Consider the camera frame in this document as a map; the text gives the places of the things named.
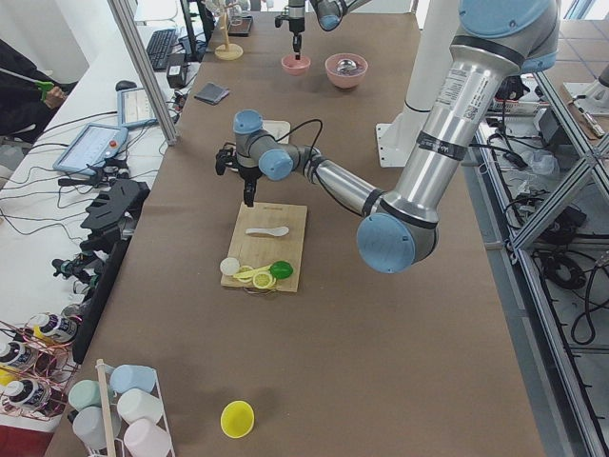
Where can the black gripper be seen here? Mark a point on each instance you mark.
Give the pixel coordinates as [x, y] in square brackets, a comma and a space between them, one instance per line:
[248, 173]
[296, 21]

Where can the small pink bowl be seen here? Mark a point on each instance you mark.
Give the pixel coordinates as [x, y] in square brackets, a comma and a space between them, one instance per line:
[295, 65]

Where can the white ceramic spoon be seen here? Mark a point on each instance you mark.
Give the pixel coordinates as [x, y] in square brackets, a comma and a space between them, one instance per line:
[273, 232]

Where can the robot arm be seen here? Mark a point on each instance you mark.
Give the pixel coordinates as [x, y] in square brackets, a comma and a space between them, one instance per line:
[329, 15]
[495, 40]

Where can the large pink ice bowl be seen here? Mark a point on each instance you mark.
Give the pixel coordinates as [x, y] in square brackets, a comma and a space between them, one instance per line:
[342, 82]

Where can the metal ice scoop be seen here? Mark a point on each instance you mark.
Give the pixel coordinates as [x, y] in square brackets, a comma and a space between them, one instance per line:
[347, 67]

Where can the dark brown tray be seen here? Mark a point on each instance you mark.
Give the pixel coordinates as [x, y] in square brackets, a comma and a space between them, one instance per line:
[240, 27]

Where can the wooden cutting board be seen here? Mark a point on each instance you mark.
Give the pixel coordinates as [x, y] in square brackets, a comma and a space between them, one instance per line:
[258, 250]

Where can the cream serving tray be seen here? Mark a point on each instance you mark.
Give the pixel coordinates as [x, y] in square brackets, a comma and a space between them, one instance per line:
[280, 130]

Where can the wooden mug tree stand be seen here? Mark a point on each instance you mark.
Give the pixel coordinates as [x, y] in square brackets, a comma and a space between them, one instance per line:
[226, 10]

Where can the green lime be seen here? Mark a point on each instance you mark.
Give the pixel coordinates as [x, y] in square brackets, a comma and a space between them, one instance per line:
[281, 270]

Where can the yellow plastic knife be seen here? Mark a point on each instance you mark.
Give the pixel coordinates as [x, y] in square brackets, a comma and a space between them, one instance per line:
[247, 276]

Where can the grey folded cloth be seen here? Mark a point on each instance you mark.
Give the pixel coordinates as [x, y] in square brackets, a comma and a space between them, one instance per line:
[212, 94]

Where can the black power adapter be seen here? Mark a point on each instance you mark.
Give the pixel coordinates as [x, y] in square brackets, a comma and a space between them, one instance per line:
[176, 73]

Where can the black tool holder rack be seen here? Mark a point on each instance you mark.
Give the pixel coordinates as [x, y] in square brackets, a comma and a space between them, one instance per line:
[108, 209]

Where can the black keyboard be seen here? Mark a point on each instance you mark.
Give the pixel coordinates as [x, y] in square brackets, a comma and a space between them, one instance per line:
[159, 48]

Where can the far teach pendant tablet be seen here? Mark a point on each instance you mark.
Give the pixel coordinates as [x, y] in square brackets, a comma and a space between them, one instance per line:
[134, 109]

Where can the teach pendant tablet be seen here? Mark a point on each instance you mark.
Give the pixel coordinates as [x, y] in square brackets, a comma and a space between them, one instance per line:
[134, 109]
[92, 147]

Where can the near teach pendant tablet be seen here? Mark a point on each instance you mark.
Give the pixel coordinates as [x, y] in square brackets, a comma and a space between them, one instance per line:
[92, 147]

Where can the computer mouse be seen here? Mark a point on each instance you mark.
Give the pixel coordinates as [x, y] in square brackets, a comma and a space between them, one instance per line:
[124, 85]

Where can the blue plastic cup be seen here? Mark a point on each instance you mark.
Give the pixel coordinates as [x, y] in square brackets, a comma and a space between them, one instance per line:
[126, 377]

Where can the person in black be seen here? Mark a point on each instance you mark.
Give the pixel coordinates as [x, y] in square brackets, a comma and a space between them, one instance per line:
[24, 114]

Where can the white plastic cup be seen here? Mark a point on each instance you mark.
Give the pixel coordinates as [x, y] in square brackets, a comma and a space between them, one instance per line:
[136, 404]

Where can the white cup rack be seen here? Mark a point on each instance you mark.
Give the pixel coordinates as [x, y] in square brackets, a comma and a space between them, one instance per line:
[115, 426]

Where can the green plastic cup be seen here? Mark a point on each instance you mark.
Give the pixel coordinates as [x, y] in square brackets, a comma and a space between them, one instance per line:
[85, 393]

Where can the pink plastic cup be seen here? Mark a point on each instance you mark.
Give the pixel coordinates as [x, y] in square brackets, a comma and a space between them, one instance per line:
[143, 438]

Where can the grey plastic cup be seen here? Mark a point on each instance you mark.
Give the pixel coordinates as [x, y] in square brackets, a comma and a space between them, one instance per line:
[88, 426]

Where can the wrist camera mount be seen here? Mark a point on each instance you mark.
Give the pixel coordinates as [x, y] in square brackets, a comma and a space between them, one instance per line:
[225, 159]
[279, 20]

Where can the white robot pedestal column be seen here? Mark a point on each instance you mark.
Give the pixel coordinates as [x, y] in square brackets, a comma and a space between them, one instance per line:
[396, 140]

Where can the aluminium frame post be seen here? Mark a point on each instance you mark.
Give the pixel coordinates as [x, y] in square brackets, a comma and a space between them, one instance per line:
[121, 12]

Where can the copper wire bottle rack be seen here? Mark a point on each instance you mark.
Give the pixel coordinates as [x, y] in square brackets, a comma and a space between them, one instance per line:
[37, 366]

